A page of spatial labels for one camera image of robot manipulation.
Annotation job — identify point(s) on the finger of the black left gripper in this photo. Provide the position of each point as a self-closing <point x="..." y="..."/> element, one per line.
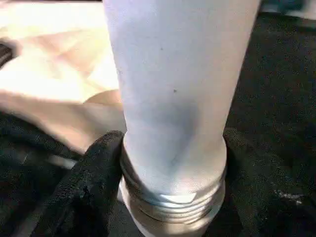
<point x="29" y="148"/>

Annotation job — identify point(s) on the white plastic table leg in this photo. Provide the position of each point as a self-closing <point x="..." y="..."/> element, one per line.
<point x="177" y="86"/>

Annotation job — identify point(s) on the black table mat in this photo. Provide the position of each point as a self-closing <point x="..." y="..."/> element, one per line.
<point x="284" y="86"/>

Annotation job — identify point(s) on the white plastic table top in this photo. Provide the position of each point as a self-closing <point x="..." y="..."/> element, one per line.
<point x="54" y="74"/>

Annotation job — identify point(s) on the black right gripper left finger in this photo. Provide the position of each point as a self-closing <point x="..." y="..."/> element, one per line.
<point x="84" y="192"/>

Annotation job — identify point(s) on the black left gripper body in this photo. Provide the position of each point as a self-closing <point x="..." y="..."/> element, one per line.
<point x="4" y="55"/>

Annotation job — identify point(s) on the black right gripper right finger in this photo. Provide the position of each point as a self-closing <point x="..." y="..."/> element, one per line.
<point x="266" y="197"/>

